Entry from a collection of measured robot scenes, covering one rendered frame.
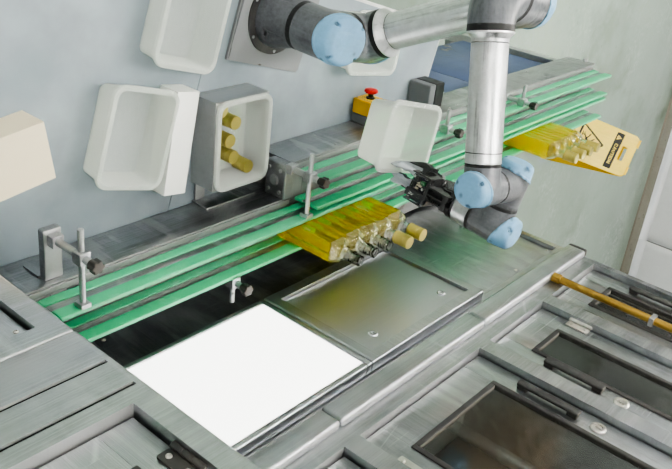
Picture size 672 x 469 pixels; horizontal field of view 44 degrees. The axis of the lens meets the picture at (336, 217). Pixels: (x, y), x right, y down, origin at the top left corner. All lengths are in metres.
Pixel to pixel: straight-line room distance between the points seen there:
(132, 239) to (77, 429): 0.83
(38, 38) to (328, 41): 0.61
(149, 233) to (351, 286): 0.54
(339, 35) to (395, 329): 0.69
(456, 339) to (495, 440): 0.30
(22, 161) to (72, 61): 0.23
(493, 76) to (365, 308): 0.68
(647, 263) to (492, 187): 6.75
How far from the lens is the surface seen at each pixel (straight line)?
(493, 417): 1.84
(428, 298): 2.11
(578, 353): 2.12
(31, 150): 1.64
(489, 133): 1.67
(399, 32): 1.94
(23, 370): 1.21
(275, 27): 1.96
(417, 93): 2.59
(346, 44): 1.90
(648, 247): 8.34
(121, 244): 1.85
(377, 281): 2.14
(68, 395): 1.16
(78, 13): 1.71
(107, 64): 1.77
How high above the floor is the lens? 2.14
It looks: 33 degrees down
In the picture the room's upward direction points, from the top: 115 degrees clockwise
